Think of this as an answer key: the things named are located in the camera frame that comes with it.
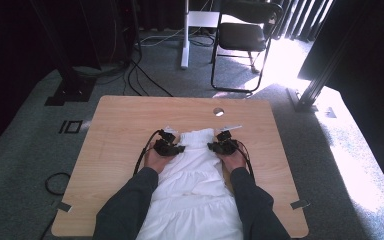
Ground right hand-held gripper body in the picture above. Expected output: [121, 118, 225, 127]
[214, 124, 243, 156]

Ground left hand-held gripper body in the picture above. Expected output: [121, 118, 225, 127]
[153, 126, 182, 157]

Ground white garment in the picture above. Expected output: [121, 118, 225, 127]
[135, 127, 244, 240]

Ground person's left hand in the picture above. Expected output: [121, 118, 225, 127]
[143, 143, 174, 174]

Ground person's right hand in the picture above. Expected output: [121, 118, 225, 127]
[220, 148, 248, 174]

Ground grey tape piece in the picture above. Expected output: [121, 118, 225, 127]
[290, 199, 311, 211]
[57, 201, 73, 213]

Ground black folding chair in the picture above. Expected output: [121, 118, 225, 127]
[210, 0, 284, 94]

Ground dark vertical blinds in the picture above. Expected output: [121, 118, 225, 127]
[273, 0, 334, 43]

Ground black curtain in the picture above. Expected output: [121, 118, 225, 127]
[0, 0, 61, 163]
[298, 0, 384, 201]

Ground right hand-held gripper cable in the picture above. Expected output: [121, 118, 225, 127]
[236, 139, 256, 181]

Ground hand-held gripper cable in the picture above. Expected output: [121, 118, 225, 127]
[133, 129, 163, 178]
[236, 139, 256, 181]

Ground left hand-held gripper cable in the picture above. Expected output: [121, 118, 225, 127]
[133, 129, 163, 178]

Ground black floor cables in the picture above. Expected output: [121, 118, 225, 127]
[122, 59, 174, 98]

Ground white desk frame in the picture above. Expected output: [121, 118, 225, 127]
[180, 0, 221, 70]

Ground aluminium frame post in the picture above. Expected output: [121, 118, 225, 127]
[286, 6, 371, 113]

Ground black stand with base plate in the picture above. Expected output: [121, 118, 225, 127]
[29, 0, 97, 107]

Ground white floor cable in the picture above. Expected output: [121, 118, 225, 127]
[139, 28, 185, 48]

